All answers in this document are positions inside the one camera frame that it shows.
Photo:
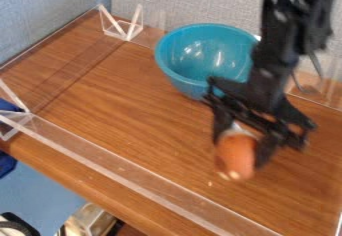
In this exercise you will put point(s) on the clear acrylic front barrier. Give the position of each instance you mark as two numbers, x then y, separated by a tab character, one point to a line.
197	208

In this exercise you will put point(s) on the metallic object under table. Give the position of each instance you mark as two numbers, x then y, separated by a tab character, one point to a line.
90	221

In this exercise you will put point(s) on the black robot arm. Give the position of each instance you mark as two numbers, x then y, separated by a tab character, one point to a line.
296	29

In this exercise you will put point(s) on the blue bowl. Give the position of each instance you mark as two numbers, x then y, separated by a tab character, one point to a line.
202	50

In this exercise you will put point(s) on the clear acrylic corner bracket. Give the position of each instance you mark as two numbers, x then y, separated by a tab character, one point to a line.
14	112
121	29

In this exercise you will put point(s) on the clear acrylic barrier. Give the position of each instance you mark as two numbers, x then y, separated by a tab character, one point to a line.
324	91
197	208

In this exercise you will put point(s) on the clear acrylic left corner bracket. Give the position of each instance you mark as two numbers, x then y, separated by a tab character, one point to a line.
14	112

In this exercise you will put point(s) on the brown and white toy mushroom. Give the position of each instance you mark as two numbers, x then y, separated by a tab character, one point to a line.
236	154

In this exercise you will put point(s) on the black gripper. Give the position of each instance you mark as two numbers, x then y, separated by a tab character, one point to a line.
257	103

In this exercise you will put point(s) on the clear acrylic back barrier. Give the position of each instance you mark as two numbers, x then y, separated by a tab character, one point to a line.
324	91

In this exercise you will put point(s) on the black white object bottom left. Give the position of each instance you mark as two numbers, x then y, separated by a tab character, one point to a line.
14	226

